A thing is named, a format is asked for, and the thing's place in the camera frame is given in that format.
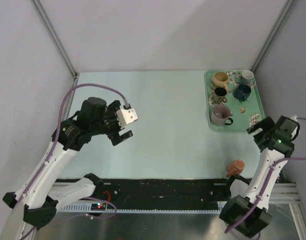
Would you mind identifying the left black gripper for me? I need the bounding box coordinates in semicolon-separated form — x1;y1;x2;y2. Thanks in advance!
90;100;133;145

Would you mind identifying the blue mug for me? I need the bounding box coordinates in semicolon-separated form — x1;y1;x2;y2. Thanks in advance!
233;84;252;102

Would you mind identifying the mauve purple mug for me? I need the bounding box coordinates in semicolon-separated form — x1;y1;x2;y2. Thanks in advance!
211;104;234;126

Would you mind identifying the grey mug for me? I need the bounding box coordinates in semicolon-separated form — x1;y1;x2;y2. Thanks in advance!
240;70;254;85

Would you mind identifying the salmon pink mug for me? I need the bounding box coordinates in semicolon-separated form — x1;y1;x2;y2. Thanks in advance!
226;159;245;178

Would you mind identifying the black striped mug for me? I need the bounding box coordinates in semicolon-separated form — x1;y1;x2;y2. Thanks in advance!
213;87;228;104

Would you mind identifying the beige wooden mug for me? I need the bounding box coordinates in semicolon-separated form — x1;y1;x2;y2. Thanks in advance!
211;71;230;92

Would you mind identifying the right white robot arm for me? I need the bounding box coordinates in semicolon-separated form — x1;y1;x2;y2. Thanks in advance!
220;115;300;239

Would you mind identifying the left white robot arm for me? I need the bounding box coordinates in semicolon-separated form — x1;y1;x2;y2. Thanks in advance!
3;97;138;229

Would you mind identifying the green floral tray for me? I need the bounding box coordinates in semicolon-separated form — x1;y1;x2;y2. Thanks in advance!
210;70;266;132

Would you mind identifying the aluminium base profile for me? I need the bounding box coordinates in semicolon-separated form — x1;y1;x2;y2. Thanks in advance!
270;183;301;204

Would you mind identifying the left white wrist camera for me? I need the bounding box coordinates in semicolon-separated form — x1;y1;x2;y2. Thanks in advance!
116;108;138;129

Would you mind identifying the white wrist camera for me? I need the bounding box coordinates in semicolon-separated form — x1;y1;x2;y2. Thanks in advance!
289;115;300;126
116;108;138;129

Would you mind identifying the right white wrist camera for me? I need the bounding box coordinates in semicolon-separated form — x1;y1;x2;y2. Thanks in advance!
289;115;300;126

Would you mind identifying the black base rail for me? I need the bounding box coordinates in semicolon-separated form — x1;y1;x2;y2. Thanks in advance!
92;179;231;207

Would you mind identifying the slotted cable duct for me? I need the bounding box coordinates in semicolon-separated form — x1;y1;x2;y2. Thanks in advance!
59;201;226;214

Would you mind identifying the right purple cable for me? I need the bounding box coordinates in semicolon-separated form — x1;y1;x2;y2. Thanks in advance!
224;116;306;235

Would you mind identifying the purple cable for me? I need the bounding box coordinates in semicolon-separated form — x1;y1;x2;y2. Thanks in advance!
17;84;131;240
224;116;306;235

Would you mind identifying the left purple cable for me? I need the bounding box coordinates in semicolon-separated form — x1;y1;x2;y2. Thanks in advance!
17;84;131;240

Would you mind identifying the right aluminium frame post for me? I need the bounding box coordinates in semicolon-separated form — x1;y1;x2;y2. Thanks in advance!
250;0;298;72

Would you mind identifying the aluminium frame post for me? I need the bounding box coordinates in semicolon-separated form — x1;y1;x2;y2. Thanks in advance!
250;0;298;72
30;0;77;80

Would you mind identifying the left aluminium frame post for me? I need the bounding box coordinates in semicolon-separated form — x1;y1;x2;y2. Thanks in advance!
30;0;77;80

